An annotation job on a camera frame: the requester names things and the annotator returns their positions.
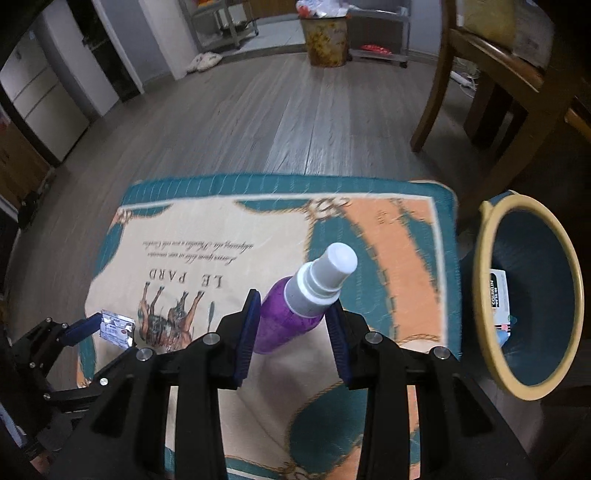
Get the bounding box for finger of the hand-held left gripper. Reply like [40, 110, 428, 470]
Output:
[44, 348, 139, 407]
[9, 313, 103, 370]

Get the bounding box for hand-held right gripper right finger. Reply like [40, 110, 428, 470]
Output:
[325, 307, 539, 480]

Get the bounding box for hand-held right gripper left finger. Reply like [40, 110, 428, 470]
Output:
[48, 288, 262, 480]

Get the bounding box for silver foil packet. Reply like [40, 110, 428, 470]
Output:
[99, 310, 136, 347]

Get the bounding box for purple spray bottle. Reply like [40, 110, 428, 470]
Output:
[252, 242, 358, 356]

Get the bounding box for yellow rimmed trash bin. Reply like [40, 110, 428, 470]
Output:
[462, 189, 583, 402]

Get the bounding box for teal and orange printed mat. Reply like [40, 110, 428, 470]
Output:
[76, 173, 462, 480]

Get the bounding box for white box with black label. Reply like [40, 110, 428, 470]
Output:
[482, 268, 509, 330]

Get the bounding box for white cabinet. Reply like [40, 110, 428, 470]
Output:
[0, 9, 90, 162]

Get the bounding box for white slippers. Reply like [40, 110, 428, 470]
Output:
[185, 52, 222, 73]

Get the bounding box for floral patterned bin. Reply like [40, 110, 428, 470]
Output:
[295, 0, 350, 68]

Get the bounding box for metal shelf rack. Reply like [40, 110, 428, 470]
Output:
[189, 0, 259, 51]

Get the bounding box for metal cart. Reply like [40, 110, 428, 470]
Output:
[346, 0, 413, 69]

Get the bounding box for wooden chair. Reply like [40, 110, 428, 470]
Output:
[410, 0, 591, 153]

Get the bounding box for yellow bag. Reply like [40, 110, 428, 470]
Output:
[462, 0, 518, 47]

